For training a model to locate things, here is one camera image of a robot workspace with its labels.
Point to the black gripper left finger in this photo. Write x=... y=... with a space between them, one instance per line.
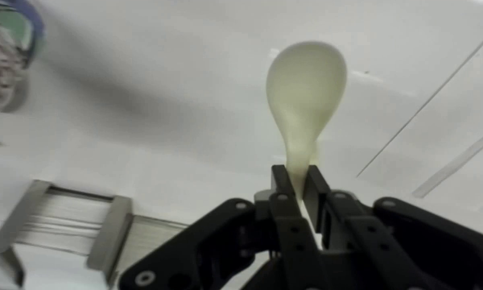
x=213 y=250

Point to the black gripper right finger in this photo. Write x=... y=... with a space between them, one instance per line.
x=400 y=246

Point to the white plastic spoon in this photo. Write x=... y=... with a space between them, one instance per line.
x=305 y=86

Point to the grey metal napkin holder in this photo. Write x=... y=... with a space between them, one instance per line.
x=104 y=230

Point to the stack of patterned paper cups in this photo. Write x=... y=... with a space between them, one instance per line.
x=21 y=39

